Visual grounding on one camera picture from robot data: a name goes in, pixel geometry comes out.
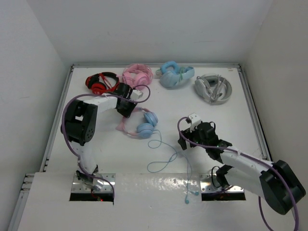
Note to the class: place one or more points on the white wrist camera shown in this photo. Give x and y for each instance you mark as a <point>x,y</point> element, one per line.
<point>136,94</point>
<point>193,120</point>

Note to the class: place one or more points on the metal base plate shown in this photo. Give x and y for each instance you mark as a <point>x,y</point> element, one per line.
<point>80,185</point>
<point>209,184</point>

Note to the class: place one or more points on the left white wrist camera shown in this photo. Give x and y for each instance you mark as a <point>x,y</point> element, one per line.
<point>136,94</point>

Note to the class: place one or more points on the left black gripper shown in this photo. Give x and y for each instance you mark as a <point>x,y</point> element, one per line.
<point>126,114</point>

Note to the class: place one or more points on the white grey headphones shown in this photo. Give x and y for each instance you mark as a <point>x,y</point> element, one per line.
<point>213,88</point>

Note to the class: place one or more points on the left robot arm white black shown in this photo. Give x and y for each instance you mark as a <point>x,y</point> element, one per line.
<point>79,123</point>

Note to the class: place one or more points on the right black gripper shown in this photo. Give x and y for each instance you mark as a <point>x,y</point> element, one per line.
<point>187,134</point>

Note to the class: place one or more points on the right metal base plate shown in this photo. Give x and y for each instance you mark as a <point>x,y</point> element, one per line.
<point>209,184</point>

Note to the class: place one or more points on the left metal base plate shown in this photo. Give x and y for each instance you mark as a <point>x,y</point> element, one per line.
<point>80,185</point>

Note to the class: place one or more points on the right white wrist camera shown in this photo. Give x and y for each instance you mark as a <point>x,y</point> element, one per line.
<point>193,120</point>

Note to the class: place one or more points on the light blue headphones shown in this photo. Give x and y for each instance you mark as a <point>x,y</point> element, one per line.
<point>172,74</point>

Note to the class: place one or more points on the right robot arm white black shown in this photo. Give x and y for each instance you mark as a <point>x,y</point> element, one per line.
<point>275,182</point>

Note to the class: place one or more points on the red black headphones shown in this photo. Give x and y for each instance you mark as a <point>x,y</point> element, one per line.
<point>99,83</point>

